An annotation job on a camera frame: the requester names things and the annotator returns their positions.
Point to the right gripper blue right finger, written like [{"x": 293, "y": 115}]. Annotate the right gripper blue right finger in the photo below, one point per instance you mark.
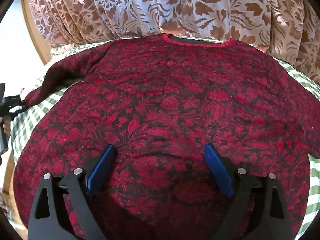
[{"x": 258, "y": 209}]

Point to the person's left hand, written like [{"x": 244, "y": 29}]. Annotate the person's left hand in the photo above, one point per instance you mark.
[{"x": 5, "y": 123}]

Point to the wooden door frame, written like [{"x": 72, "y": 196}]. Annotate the wooden door frame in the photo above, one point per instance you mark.
[{"x": 41, "y": 46}]

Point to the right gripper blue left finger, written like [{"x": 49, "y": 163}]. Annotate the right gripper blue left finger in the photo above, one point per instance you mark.
[{"x": 49, "y": 218}]

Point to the red floral knit sweater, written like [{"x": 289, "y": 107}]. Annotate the red floral knit sweater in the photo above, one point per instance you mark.
[{"x": 162, "y": 119}]

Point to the brown floral curtain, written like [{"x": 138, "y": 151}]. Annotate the brown floral curtain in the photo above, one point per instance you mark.
[{"x": 285, "y": 29}]

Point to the green white checkered bed sheet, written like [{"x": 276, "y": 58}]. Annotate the green white checkered bed sheet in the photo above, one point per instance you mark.
[{"x": 27, "y": 122}]

